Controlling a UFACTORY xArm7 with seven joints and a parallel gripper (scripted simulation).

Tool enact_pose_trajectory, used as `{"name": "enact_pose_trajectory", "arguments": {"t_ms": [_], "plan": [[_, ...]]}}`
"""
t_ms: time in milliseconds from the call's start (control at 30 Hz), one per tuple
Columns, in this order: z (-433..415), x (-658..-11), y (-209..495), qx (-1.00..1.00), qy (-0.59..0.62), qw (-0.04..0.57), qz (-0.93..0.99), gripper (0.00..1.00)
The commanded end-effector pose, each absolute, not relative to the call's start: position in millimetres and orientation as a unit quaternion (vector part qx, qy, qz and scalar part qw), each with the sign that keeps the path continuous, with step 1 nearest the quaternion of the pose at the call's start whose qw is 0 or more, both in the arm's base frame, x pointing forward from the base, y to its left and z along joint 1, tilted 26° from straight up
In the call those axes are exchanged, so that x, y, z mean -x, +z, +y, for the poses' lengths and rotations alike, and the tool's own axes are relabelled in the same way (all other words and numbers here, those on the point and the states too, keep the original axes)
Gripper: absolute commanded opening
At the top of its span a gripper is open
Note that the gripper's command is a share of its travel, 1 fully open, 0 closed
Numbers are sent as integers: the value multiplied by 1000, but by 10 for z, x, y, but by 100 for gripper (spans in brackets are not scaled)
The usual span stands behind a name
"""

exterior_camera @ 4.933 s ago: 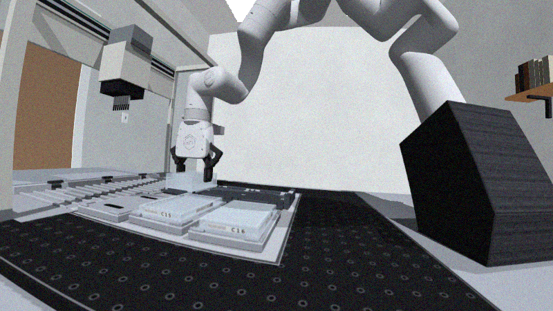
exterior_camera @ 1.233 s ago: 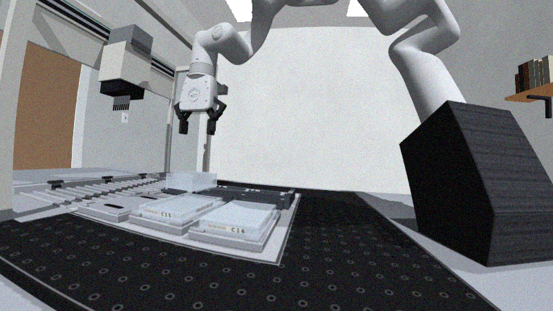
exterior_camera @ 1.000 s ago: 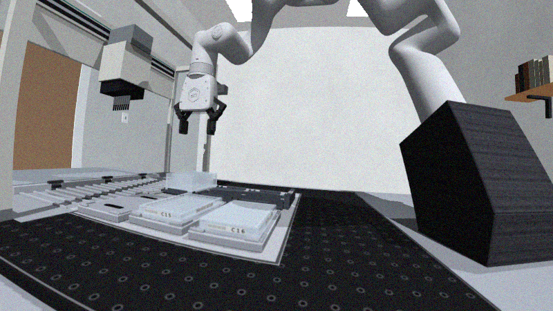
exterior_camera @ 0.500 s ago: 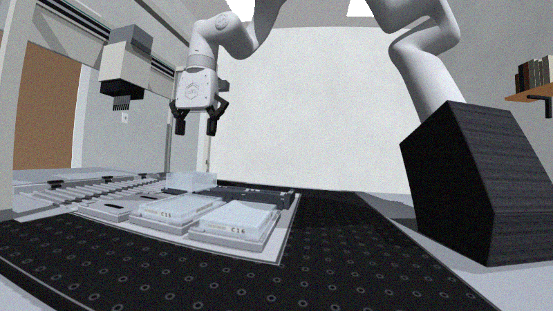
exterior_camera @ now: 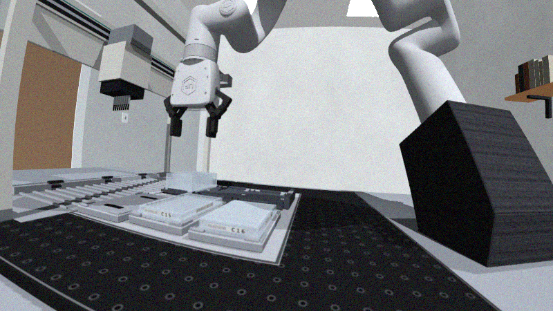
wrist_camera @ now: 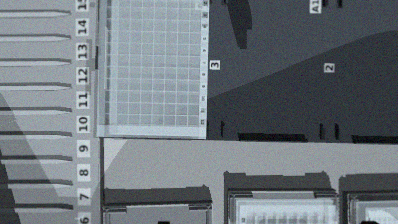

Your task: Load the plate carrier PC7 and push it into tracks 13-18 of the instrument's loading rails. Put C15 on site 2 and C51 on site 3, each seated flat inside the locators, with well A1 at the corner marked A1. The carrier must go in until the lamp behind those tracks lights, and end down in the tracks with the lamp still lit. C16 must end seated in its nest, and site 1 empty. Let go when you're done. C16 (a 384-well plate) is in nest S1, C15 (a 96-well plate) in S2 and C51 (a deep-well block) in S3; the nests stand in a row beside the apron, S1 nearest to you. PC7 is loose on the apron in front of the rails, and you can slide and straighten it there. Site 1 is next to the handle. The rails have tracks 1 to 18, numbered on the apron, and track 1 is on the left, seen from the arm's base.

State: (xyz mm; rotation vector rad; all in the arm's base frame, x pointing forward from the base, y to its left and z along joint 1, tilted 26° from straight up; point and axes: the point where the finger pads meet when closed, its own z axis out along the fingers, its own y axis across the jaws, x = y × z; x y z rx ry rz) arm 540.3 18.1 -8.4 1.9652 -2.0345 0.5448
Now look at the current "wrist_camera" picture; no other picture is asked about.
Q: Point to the white well plate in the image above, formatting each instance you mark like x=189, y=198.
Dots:
x=288, y=210

